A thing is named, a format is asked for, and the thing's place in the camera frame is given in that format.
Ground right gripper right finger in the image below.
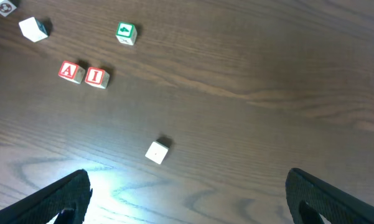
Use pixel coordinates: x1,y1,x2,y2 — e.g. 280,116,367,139
285,168,374,224

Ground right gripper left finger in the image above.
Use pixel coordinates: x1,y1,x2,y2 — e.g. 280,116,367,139
0,169,92,224

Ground plain white wooden block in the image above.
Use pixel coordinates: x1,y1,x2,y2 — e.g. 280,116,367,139
145,141,169,164

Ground yellow W block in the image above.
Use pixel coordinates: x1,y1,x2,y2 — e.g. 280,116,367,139
0,0,17,17

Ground red letter A block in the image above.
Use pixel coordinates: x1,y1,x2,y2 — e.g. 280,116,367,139
58,61,85,84

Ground green number 4 block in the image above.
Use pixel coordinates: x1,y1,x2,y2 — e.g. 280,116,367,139
116,22,138,45

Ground red letter I block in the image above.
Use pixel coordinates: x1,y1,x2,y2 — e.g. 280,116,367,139
85,67,110,89

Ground yellow C block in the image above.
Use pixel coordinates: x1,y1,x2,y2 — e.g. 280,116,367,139
19,17,49,42

